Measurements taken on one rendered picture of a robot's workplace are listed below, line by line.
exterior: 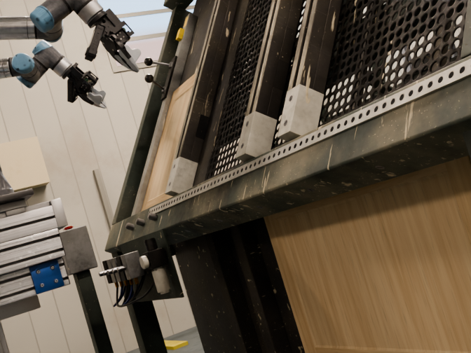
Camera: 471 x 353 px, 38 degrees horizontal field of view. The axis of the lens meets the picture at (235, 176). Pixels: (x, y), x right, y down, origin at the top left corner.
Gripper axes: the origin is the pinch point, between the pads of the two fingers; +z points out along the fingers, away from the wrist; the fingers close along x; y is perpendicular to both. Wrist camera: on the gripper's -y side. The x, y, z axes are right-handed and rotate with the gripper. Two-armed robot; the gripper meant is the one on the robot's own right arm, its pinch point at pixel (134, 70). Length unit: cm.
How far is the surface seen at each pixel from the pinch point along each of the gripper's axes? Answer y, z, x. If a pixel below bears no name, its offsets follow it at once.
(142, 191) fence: -2, 36, 62
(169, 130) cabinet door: 21, 25, 53
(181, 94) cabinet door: 33, 17, 48
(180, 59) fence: 52, 6, 61
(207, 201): -20, 43, -19
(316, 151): -19, 42, -78
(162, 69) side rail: 55, 4, 85
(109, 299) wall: 28, 111, 367
